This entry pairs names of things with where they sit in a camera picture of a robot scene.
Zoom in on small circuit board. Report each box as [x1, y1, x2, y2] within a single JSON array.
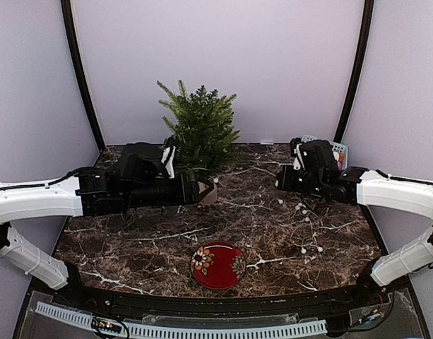
[[91, 316, 114, 331]]

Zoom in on black front rail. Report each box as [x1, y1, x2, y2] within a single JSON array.
[[83, 286, 378, 315]]

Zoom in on white ball string lights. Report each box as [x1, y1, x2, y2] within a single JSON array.
[[212, 176, 325, 255]]

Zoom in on red floral plate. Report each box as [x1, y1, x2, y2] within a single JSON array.
[[189, 241, 247, 290]]

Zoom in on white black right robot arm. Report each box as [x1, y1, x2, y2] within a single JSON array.
[[275, 138, 433, 307]]

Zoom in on white slotted cable duct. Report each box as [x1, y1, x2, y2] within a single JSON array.
[[35, 300, 328, 338]]

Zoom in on light blue plastic basket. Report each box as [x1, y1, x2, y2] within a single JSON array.
[[301, 134, 348, 170]]

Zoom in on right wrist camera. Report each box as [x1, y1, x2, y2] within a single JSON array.
[[290, 138, 304, 170]]

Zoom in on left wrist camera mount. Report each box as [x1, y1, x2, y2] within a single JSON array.
[[161, 145, 177, 179]]

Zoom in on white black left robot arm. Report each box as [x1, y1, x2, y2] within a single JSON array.
[[0, 141, 218, 308]]

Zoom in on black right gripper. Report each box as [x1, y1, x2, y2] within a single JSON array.
[[277, 164, 326, 196]]

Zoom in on small green christmas tree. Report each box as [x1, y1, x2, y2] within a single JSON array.
[[156, 79, 242, 205]]

